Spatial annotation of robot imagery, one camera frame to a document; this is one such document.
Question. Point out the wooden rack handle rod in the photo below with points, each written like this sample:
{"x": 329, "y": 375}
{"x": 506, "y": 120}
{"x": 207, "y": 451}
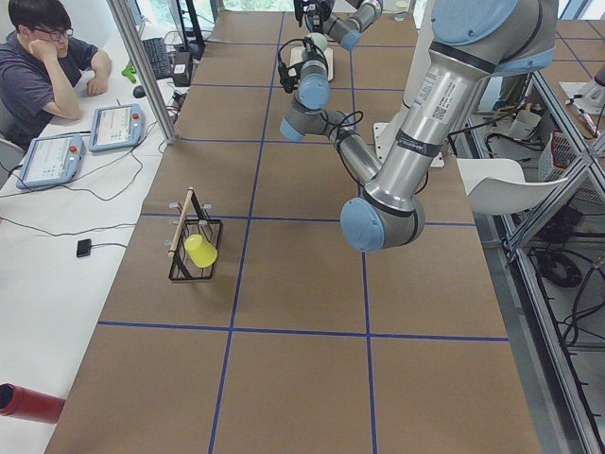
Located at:
{"x": 185, "y": 207}

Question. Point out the near blue teach pendant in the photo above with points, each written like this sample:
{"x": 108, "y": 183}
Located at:
{"x": 50, "y": 161}

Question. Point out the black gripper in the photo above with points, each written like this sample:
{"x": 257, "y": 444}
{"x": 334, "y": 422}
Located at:
{"x": 313, "y": 9}
{"x": 307, "y": 48}

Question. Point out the cream rabbit tray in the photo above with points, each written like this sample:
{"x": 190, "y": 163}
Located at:
{"x": 296, "y": 56}

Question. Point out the white plastic basket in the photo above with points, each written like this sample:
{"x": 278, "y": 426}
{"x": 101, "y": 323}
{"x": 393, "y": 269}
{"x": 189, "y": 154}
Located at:
{"x": 558, "y": 155}

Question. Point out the paper cup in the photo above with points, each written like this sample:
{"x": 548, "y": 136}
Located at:
{"x": 402, "y": 10}

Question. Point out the black keyboard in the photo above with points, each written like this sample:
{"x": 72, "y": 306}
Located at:
{"x": 158, "y": 57}

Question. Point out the black computer mouse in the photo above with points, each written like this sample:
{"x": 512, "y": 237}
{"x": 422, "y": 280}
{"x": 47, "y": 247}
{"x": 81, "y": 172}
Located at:
{"x": 139, "y": 91}

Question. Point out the black wire cup rack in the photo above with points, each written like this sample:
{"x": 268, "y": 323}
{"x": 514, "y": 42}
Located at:
{"x": 200, "y": 222}

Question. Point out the seated person dark shirt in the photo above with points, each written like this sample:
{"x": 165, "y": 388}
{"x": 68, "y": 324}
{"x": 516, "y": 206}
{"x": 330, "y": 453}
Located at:
{"x": 41, "y": 63}

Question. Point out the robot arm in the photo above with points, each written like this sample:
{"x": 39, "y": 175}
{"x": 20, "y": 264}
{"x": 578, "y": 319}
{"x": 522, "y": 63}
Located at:
{"x": 347, "y": 31}
{"x": 468, "y": 41}

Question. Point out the yellow cup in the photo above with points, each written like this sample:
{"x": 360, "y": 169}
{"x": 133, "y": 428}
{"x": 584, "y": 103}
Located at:
{"x": 202, "y": 252}

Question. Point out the aluminium frame post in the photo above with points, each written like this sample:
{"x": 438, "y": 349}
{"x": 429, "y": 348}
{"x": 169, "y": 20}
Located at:
{"x": 133, "y": 44}

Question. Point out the white chair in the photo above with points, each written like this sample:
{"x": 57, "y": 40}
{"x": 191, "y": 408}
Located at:
{"x": 498, "y": 186}

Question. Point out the blue teach pendant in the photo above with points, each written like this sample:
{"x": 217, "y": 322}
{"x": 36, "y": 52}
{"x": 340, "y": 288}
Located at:
{"x": 50, "y": 161}
{"x": 116, "y": 127}

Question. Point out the green plastic object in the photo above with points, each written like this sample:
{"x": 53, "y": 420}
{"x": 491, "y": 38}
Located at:
{"x": 129, "y": 72}

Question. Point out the small black device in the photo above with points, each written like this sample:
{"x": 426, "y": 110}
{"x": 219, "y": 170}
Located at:
{"x": 84, "y": 248}

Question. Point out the light green cup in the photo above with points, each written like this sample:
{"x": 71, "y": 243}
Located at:
{"x": 319, "y": 40}

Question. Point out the far blue teach pendant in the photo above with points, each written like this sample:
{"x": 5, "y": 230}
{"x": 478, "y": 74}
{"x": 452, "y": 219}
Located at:
{"x": 116, "y": 127}

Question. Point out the red cylinder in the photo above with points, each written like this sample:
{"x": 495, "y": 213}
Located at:
{"x": 26, "y": 404}

